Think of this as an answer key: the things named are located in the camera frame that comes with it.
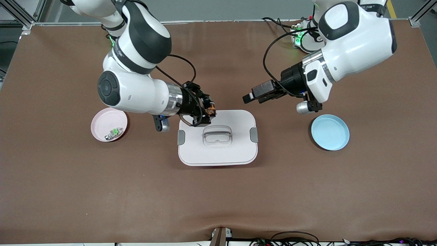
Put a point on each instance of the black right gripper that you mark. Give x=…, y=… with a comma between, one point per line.
x=188, y=102

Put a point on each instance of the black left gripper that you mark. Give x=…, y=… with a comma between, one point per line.
x=291, y=79

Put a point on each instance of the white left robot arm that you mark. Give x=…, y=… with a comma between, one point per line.
x=358, y=44

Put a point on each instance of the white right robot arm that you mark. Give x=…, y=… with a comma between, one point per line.
x=136, y=92

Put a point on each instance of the white lidded box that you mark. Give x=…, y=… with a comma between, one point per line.
x=218, y=153

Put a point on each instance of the light blue round plate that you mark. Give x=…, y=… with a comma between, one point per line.
x=330, y=133

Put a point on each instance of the brown table mat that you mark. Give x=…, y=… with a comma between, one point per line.
x=218, y=198

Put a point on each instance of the pink round plate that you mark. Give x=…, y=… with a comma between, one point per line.
x=109, y=119

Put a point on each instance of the metal table edge rail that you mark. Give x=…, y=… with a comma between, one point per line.
x=222, y=21

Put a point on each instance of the metal table clamp bracket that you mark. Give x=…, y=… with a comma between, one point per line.
x=220, y=237

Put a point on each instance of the aluminium frame profile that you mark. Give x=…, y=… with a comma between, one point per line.
x=20, y=15
x=418, y=15

